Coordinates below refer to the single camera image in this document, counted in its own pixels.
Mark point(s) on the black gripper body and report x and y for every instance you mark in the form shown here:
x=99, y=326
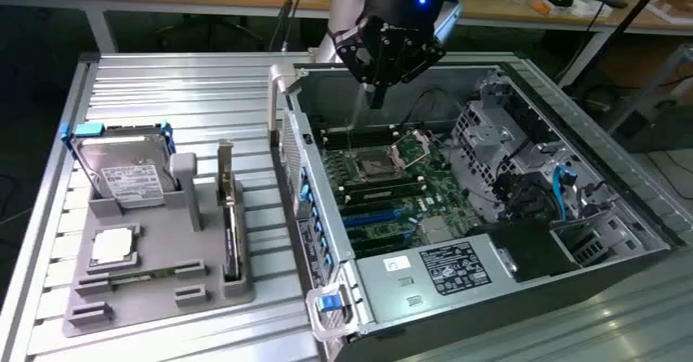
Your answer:
x=401, y=1

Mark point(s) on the graphics card with metal bracket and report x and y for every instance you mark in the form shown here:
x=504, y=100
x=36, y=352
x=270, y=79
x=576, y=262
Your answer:
x=231, y=240

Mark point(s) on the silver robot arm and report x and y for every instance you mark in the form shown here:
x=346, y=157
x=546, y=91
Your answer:
x=346, y=13

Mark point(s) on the black RAM slot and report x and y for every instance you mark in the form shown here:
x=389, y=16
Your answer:
x=354, y=142
x=379, y=181

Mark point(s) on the thin metal locking lever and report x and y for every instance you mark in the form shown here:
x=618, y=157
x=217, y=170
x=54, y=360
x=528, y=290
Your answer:
x=351, y=143

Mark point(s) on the metal disk bay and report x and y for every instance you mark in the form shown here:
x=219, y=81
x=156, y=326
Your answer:
x=482, y=134

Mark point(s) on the metal socket cover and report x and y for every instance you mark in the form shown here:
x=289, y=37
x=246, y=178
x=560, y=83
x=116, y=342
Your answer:
x=414, y=147

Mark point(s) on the CPU socket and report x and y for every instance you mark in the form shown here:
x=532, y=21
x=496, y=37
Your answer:
x=375, y=165

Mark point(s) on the green motherboard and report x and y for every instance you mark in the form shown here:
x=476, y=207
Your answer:
x=433, y=183

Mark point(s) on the white and black device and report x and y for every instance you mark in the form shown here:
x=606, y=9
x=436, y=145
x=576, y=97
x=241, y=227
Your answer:
x=580, y=7

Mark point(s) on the black RAM stick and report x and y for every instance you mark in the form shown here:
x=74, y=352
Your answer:
x=379, y=193

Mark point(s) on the blue expansion slot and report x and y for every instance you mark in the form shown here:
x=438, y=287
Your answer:
x=374, y=218

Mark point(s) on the black stand pole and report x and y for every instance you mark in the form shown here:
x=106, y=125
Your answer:
x=629, y=17

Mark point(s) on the silver chipset heatsink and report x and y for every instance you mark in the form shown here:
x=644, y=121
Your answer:
x=433, y=232

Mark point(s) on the black expansion slot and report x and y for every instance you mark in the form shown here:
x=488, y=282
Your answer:
x=375, y=237
x=382, y=249

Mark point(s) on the white flat box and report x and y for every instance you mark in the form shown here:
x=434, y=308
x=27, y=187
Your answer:
x=672, y=11

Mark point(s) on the dark equipment case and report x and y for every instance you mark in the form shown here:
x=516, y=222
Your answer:
x=665, y=126

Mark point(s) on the hard disk in blue caddy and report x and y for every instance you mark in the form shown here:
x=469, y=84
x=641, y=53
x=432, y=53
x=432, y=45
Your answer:
x=130, y=171

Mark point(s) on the black plastic shroud box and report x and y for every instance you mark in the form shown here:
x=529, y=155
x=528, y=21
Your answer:
x=530, y=248

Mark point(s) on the grey plastic parts rack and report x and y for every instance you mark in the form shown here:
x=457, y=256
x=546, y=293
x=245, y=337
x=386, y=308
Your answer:
x=162, y=248

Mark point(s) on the grey power supply unit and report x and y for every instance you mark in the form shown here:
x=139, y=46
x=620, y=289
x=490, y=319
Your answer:
x=390, y=297

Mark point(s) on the blue case release latch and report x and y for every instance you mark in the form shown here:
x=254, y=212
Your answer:
x=326, y=303

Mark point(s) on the silver CPU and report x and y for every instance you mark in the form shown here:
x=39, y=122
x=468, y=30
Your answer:
x=111, y=246

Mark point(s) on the green RAM stick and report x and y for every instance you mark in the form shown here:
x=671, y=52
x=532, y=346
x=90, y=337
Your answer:
x=146, y=274

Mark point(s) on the open black PC case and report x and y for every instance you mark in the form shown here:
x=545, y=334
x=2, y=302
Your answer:
x=541, y=317

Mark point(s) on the grey aluminium frame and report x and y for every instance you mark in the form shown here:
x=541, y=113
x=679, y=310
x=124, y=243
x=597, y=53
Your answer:
x=657, y=78

